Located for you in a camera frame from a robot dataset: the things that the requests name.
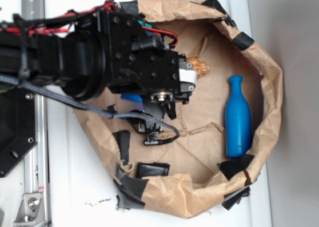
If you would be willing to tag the blue sponge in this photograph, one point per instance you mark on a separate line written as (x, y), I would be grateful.
(137, 99)

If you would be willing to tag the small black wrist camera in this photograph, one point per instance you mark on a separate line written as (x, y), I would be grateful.
(149, 129)

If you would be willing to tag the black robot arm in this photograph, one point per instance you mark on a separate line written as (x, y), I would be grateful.
(104, 48)

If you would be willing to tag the orange spiral seashell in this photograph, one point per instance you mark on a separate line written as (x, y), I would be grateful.
(200, 67)

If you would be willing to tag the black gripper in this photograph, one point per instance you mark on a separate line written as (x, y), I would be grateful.
(140, 58)

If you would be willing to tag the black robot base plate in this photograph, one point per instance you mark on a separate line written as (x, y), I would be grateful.
(17, 127)

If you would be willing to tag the black folded tape piece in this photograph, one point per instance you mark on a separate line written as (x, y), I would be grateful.
(152, 169)

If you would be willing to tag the white tray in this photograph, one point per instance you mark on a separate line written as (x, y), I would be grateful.
(82, 193)

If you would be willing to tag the blue plastic bottle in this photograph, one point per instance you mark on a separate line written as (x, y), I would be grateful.
(237, 121)

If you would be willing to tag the brown paper bag bin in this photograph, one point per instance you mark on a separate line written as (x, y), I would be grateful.
(200, 175)

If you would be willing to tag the metal corner bracket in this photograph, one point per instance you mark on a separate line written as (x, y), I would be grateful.
(31, 211)

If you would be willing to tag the aluminium rail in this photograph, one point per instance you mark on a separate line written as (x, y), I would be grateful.
(36, 166)

